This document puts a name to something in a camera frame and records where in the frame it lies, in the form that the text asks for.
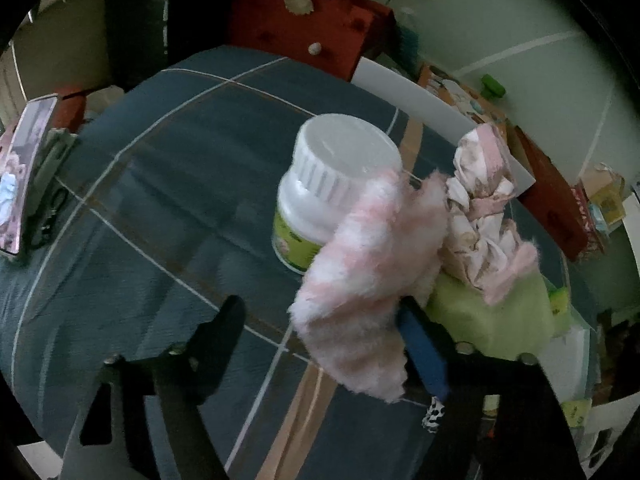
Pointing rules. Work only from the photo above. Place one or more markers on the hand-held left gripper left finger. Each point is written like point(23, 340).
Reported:
point(220, 330)

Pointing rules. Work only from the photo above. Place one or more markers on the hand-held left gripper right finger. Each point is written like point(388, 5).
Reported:
point(425, 355)

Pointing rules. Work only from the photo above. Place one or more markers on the leopard print scrunchie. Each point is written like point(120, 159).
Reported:
point(433, 414)

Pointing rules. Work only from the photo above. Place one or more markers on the pink fluffy cloth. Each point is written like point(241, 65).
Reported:
point(360, 280)

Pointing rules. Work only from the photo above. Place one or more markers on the white tray box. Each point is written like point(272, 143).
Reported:
point(570, 360)

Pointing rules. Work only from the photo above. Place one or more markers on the light green cloth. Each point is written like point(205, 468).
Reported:
point(490, 320)

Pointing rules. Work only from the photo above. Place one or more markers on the blue plaid blanket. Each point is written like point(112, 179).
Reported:
point(150, 210)

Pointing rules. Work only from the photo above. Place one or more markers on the green tissue pack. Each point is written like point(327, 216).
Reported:
point(558, 301)

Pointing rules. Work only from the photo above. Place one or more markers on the green flat packet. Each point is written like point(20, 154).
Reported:
point(576, 412)

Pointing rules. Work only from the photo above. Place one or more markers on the pink floral cloth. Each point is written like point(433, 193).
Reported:
point(480, 185)

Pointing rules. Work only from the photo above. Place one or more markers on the patterned basket with items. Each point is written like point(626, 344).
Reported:
point(582, 230)

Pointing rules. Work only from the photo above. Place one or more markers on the red cardboard box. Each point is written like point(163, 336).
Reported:
point(550, 195)

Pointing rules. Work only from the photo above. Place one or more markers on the white bottle with green label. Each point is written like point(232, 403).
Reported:
point(345, 150)

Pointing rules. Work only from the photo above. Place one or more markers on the light blue packet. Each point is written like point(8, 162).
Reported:
point(599, 216)

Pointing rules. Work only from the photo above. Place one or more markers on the yellow gift box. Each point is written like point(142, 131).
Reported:
point(607, 195)

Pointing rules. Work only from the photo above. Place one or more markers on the white board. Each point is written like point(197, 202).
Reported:
point(400, 90)

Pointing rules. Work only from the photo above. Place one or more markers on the orange printed box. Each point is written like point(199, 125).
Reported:
point(450, 90)

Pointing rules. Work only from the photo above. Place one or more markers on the red plastic object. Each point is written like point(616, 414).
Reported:
point(70, 109)

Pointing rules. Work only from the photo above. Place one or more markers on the green dumbbell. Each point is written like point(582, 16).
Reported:
point(492, 85)

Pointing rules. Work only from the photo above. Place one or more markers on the clear water bottle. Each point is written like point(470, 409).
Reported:
point(407, 45)

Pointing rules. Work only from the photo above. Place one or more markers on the red tote bag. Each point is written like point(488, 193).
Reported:
point(280, 25)

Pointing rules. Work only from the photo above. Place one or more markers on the dark cabinet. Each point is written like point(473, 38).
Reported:
point(135, 25)

